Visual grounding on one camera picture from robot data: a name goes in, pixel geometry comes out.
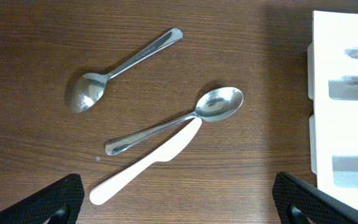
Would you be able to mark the pink plastic knife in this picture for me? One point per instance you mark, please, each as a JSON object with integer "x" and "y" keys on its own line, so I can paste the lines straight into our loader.
{"x": 164, "y": 153}

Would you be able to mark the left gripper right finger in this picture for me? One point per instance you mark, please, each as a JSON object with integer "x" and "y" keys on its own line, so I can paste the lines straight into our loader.
{"x": 298, "y": 202}

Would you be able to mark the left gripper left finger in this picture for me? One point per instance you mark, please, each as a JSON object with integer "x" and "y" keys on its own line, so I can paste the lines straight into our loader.
{"x": 57, "y": 203}

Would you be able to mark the large steel spoon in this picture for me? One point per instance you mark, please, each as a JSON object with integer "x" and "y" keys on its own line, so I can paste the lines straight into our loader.
{"x": 216, "y": 105}

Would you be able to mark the white plastic cutlery tray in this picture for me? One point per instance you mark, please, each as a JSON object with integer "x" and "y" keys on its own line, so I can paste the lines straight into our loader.
{"x": 334, "y": 123}

